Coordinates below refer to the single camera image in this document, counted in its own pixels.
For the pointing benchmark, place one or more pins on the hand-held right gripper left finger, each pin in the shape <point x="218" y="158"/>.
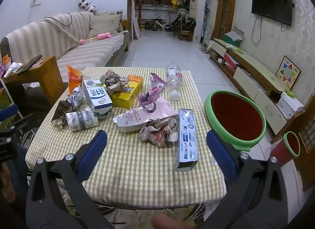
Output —
<point x="92" y="156"/>

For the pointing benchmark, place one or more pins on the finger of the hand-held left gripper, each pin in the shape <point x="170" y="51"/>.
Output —
<point x="22" y="123"/>

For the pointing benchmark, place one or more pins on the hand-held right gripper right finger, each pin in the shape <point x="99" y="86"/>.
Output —
<point x="221" y="156"/>

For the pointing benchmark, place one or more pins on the large red green-rimmed bin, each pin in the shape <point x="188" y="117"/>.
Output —
<point x="236" y="118"/>

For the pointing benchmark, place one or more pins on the blue white milk carton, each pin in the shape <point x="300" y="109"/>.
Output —
<point x="97" y="98"/>

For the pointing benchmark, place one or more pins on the yellow tea carton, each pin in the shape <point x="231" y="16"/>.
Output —
<point x="128" y="96"/>

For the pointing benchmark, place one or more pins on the person's right hand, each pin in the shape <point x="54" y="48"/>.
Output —
<point x="169" y="222"/>

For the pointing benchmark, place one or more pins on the blue white toothpaste box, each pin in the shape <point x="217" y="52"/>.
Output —
<point x="187" y="142"/>

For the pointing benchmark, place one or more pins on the brown foil packet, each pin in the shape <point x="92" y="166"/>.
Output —
<point x="61" y="110"/>

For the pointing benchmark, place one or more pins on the green checkered tablecloth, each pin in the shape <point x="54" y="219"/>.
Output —
<point x="137" y="174"/>

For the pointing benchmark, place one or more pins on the wooden side table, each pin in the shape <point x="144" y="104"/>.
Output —
<point x="46" y="76"/>

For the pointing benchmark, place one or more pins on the crumpled silver paper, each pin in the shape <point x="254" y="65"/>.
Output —
<point x="75" y="98"/>

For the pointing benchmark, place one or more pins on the small red green-rimmed bin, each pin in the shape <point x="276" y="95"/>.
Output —
<point x="280" y="150"/>

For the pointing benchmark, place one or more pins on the pink white paper box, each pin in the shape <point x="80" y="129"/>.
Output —
<point x="137" y="118"/>

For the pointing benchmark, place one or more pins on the black tablet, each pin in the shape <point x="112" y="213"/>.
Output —
<point x="30" y="64"/>

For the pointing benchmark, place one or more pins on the crumpled red white paper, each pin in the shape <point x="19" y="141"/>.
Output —
<point x="157" y="134"/>

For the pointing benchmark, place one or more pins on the orange snack packet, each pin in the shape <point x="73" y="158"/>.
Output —
<point x="73" y="77"/>

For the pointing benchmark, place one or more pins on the patterned cloth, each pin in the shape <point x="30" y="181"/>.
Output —
<point x="137" y="219"/>

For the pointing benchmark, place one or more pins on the crumpled grey pink wrapper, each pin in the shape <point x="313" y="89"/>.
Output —
<point x="110" y="78"/>

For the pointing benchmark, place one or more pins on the white cardboard box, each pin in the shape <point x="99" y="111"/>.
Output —
<point x="290" y="105"/>

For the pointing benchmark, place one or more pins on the clear plastic bottle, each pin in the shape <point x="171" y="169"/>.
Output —
<point x="173" y="81"/>

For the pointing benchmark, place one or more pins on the beige striped sofa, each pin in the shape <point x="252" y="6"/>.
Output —
<point x="81" y="54"/>

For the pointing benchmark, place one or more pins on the pink foil wrapper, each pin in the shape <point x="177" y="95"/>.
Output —
<point x="155" y="88"/>

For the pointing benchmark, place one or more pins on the red flat box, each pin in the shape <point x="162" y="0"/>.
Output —
<point x="230" y="61"/>

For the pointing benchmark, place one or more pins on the cream wooden television cabinet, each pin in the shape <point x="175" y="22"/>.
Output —
<point x="253" y="64"/>

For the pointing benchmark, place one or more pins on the checkers game board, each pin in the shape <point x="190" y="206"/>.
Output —
<point x="288" y="72"/>

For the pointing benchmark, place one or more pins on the green cardboard box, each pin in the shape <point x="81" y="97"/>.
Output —
<point x="233" y="39"/>

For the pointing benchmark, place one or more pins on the pink toy wand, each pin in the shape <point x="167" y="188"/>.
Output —
<point x="104" y="36"/>

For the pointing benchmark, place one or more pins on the beige cushion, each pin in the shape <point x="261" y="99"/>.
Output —
<point x="104" y="25"/>

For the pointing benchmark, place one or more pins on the plush toys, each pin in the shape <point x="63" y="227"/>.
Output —
<point x="87" y="6"/>

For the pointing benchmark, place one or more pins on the balance bike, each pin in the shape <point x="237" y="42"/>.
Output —
<point x="157" y="25"/>

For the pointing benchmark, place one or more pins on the standing air conditioner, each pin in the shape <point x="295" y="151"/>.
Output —
<point x="195" y="9"/>

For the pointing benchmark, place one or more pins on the yellow hanging garment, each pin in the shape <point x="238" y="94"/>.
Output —
<point x="175" y="1"/>

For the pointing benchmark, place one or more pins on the black wall television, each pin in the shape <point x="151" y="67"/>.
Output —
<point x="270" y="4"/>

